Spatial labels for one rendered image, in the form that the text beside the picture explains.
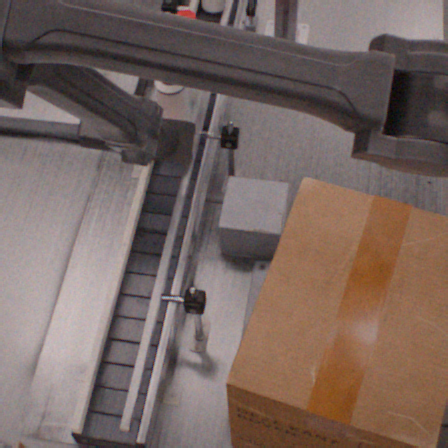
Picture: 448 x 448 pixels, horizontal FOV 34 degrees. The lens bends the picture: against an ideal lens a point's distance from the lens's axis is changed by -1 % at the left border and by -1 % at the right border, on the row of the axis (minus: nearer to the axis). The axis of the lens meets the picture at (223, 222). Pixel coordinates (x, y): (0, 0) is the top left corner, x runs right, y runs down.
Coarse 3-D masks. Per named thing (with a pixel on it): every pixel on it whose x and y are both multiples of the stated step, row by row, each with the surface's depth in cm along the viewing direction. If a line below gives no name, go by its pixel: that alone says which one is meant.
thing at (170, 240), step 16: (224, 16) 136; (208, 96) 126; (176, 208) 114; (176, 224) 113; (160, 272) 108; (160, 288) 107; (144, 336) 103; (144, 352) 102; (144, 368) 102; (128, 400) 98; (128, 416) 97; (128, 432) 97
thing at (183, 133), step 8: (168, 120) 115; (176, 128) 115; (184, 128) 115; (192, 128) 115; (176, 136) 114; (184, 136) 115; (192, 136) 115; (176, 144) 114; (184, 144) 115; (192, 144) 115; (168, 152) 112; (176, 152) 116; (184, 152) 116; (192, 152) 116; (168, 160) 116; (176, 160) 116; (184, 160) 116; (192, 160) 117
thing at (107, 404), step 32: (160, 192) 126; (192, 192) 126; (160, 224) 122; (128, 256) 119; (160, 256) 119; (128, 288) 116; (128, 320) 113; (160, 320) 113; (128, 352) 111; (96, 384) 108; (128, 384) 108; (96, 416) 106
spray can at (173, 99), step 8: (160, 88) 116; (168, 88) 116; (176, 88) 116; (184, 88) 117; (160, 96) 118; (168, 96) 117; (176, 96) 117; (184, 96) 118; (160, 104) 120; (168, 104) 118; (176, 104) 119; (184, 104) 120; (168, 112) 120; (176, 112) 120; (184, 112) 121; (184, 120) 123
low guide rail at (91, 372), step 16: (192, 0) 146; (144, 176) 123; (144, 192) 123; (128, 224) 118; (128, 240) 117; (112, 288) 113; (112, 304) 111; (96, 336) 108; (96, 352) 107; (96, 368) 107; (80, 400) 103; (80, 416) 102; (80, 432) 102
